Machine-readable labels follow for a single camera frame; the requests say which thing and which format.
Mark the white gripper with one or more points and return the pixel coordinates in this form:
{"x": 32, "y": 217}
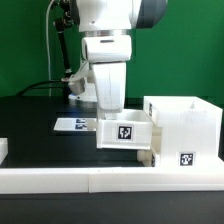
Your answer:
{"x": 107, "y": 53}

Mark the white drawer tray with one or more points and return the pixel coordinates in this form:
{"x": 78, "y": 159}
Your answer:
{"x": 131, "y": 130}
{"x": 146, "y": 157}

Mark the white front drawer tray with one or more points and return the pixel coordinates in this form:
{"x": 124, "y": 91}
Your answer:
{"x": 146, "y": 157}

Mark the white drawer cabinet box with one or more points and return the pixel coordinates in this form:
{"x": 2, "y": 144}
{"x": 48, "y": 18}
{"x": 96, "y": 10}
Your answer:
{"x": 186, "y": 131}

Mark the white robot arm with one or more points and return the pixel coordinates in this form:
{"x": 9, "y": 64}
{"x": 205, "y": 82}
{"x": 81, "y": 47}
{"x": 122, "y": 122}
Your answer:
{"x": 113, "y": 15}

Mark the white marker tag sheet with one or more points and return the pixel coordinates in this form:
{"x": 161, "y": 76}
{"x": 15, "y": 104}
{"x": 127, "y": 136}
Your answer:
{"x": 75, "y": 124}

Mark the white front fence bar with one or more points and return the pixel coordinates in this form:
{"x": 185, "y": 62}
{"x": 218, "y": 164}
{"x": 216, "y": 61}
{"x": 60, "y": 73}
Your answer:
{"x": 99, "y": 180}

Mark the white fence bar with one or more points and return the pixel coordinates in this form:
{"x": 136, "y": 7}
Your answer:
{"x": 99, "y": 180}
{"x": 3, "y": 149}

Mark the white left fence bar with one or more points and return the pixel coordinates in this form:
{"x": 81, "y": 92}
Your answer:
{"x": 3, "y": 149}

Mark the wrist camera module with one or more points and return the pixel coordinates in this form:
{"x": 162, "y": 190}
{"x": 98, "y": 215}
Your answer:
{"x": 82, "y": 83}

